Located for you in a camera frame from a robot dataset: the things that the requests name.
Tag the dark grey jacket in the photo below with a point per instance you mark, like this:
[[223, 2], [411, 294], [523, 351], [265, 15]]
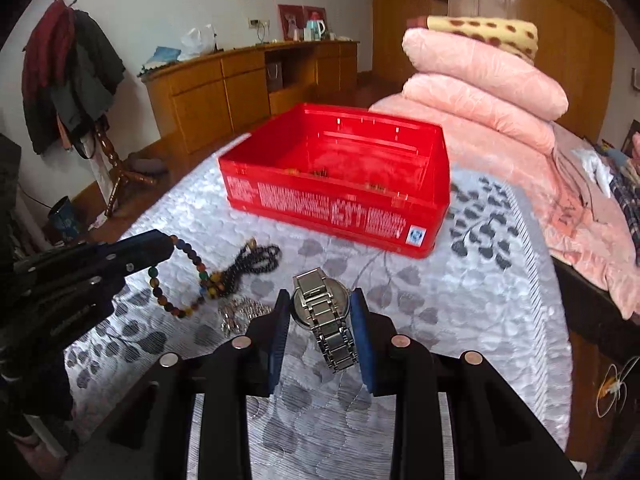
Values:
[[67, 112]]

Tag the white leaf-patterned quilt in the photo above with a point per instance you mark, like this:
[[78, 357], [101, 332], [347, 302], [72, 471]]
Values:
[[246, 348]]

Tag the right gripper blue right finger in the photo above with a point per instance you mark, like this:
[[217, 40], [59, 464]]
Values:
[[360, 318]]

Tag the yellow brown-spotted blanket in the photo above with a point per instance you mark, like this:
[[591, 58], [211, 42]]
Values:
[[517, 37]]

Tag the red photo frame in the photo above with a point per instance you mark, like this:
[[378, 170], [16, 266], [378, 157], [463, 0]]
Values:
[[293, 21]]

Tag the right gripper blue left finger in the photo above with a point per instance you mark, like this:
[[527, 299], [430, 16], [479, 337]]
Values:
[[277, 334]]

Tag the wall intercom phone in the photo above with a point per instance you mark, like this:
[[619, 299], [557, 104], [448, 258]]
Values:
[[635, 79]]

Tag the silver metal wristwatch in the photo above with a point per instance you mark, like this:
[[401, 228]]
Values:
[[320, 305]]

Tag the wooden coat stand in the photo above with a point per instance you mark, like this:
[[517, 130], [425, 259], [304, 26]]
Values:
[[120, 174]]

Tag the white plastic bag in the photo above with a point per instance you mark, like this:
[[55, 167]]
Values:
[[197, 42]]

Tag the plaid folded clothing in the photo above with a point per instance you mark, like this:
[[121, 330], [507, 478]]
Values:
[[626, 194]]

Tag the pink bed sheet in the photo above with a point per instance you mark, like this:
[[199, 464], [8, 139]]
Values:
[[602, 252]]

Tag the dark blue waste bin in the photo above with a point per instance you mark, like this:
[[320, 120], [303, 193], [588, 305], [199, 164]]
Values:
[[62, 217]]

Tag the wooden sideboard cabinet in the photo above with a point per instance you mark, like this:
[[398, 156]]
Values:
[[206, 102]]

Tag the pink folded duvet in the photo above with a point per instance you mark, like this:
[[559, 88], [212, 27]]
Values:
[[499, 73], [455, 97]]

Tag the upper pink folded duvet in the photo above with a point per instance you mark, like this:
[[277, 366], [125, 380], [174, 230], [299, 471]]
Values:
[[499, 73]]

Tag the dark red coat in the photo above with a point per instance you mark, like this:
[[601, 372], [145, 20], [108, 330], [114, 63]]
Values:
[[46, 51]]

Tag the blue folded cloth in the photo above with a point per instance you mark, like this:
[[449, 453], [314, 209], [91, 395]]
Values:
[[162, 57]]

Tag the teal electric kettle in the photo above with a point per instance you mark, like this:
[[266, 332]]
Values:
[[315, 25]]

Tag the lower pink folded duvet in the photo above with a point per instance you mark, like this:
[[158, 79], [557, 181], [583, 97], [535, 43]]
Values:
[[455, 97]]

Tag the red metal tin box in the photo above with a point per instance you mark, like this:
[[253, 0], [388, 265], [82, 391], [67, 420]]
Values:
[[375, 179]]

